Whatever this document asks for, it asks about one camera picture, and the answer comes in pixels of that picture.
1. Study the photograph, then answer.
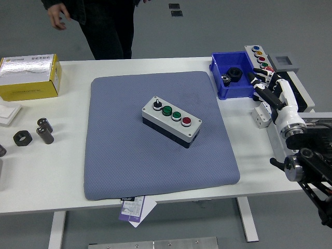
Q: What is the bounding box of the blue-grey fabric mat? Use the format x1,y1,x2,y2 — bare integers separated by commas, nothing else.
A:
83,71,241,201

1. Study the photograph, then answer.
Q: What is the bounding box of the grey four-button control box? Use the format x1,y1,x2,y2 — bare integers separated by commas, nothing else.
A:
141,95,202,149

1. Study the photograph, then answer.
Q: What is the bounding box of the black and white rail device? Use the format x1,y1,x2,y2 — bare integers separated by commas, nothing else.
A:
281,70,316,113

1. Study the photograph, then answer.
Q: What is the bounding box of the grey metal base plate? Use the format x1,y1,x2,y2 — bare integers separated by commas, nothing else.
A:
88,236,218,249

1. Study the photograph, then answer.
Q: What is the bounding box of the purple white product tag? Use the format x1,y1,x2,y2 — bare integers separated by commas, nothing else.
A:
118,196,146,223

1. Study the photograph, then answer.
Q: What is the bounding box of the yellow cardboard box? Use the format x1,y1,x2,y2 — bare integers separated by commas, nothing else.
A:
0,53,63,102

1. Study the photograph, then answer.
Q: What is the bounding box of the white circuit breaker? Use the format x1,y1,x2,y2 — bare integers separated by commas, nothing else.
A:
252,100,273,130

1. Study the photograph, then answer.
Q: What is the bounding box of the grey distribution box clear lid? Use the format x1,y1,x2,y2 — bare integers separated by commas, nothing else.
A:
266,112,332,160

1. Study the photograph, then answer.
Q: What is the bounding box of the white table leg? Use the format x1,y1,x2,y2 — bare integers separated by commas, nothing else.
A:
48,211,67,249
236,197,259,243

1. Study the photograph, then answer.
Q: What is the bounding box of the grey five-button control box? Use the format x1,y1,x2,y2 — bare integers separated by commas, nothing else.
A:
244,45,276,76

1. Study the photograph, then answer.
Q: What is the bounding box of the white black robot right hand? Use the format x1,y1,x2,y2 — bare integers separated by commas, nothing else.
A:
247,66,307,134

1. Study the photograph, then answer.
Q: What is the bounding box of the blue plastic bin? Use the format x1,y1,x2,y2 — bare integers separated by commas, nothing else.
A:
209,51,262,100

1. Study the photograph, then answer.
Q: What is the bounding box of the small metal gear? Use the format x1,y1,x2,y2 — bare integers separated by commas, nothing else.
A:
220,73,232,87

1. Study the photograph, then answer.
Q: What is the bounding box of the person's right hand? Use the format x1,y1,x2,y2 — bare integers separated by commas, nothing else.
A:
47,2,72,31

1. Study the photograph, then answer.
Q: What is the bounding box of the person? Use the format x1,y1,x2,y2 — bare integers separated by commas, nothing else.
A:
40,0,153,60

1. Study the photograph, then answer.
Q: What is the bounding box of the grey square frame box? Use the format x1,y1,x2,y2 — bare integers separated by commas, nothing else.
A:
267,53,300,73

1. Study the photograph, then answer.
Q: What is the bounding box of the black cylindrical capacitor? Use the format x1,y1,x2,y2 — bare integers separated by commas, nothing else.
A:
37,117,54,133
36,126,55,145

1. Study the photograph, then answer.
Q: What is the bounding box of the white card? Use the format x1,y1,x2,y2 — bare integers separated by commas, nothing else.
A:
129,199,158,228

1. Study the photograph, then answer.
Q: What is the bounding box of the large black hex nut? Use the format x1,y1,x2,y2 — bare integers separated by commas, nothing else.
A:
226,67,243,83
12,130,33,147

